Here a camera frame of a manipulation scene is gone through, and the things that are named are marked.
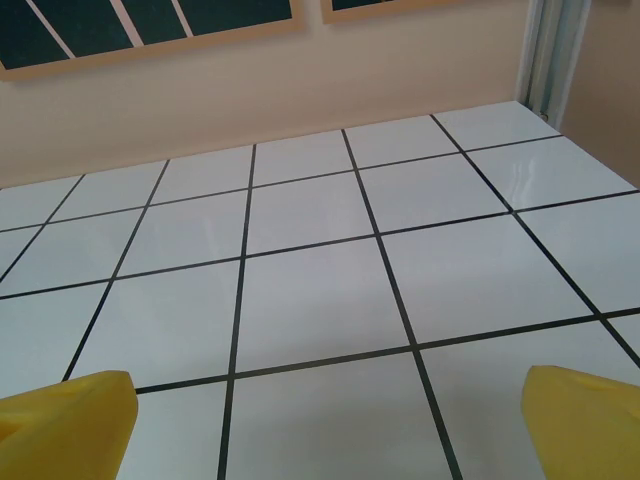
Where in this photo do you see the flower print wall panel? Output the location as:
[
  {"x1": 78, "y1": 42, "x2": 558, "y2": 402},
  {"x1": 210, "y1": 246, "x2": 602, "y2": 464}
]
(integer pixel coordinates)
[{"x1": 0, "y1": 0, "x2": 307, "y2": 82}]

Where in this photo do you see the aluminium corner post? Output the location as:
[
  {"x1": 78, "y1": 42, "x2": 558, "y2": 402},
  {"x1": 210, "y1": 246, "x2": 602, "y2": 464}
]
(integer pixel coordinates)
[{"x1": 516, "y1": 0, "x2": 587, "y2": 127}]

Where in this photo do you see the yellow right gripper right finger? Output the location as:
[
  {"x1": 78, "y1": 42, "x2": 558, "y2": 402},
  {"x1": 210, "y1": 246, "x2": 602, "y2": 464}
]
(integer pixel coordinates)
[{"x1": 521, "y1": 364, "x2": 640, "y2": 480}]

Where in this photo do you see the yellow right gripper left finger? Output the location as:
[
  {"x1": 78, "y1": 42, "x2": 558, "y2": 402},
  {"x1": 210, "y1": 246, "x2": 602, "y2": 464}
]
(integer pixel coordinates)
[{"x1": 0, "y1": 369, "x2": 140, "y2": 480}]

